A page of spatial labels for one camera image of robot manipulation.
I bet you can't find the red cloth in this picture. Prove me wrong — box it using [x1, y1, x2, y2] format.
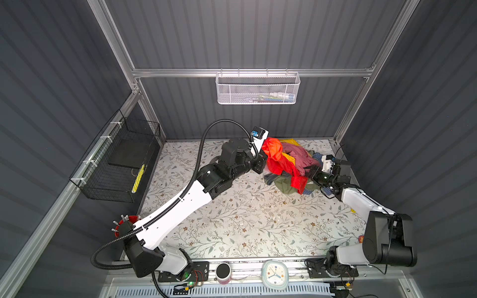
[262, 138, 308, 194]

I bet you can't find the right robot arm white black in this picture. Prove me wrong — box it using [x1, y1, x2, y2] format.
[305, 163, 417, 278]

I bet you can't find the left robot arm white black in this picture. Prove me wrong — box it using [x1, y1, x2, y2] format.
[116, 138, 268, 279]

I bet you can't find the blue checked cloth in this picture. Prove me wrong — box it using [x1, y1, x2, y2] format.
[306, 153, 335, 199]

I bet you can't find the olive green cloth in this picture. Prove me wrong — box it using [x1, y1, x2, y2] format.
[263, 173, 320, 196]

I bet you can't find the mauve pink ribbed cloth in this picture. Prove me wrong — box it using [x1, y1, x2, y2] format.
[282, 143, 321, 176]

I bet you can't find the yellow cloth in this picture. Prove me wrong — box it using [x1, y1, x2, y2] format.
[280, 139, 301, 146]

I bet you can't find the white square clock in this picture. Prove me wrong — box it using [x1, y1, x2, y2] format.
[261, 260, 289, 291]

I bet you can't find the black round speaker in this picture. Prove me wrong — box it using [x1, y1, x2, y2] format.
[216, 263, 232, 284]

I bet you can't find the yellow brush in basket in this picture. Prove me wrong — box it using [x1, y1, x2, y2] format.
[131, 164, 146, 194]

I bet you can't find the red cup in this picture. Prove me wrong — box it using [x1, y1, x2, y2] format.
[113, 216, 140, 238]

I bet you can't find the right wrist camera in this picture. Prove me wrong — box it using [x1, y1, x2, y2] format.
[321, 155, 335, 173]

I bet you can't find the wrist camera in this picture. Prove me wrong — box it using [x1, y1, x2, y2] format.
[321, 155, 335, 173]
[251, 126, 269, 151]

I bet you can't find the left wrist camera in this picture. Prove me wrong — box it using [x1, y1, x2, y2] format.
[251, 126, 269, 151]

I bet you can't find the black corrugated cable hose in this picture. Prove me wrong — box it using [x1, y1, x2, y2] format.
[90, 118, 255, 271]

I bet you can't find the white wire mesh basket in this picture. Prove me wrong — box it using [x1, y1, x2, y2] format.
[215, 71, 301, 105]

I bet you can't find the white slotted cable duct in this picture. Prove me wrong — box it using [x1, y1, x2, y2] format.
[110, 282, 335, 298]

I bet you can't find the black wire basket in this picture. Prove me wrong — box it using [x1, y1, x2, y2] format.
[70, 111, 161, 203]

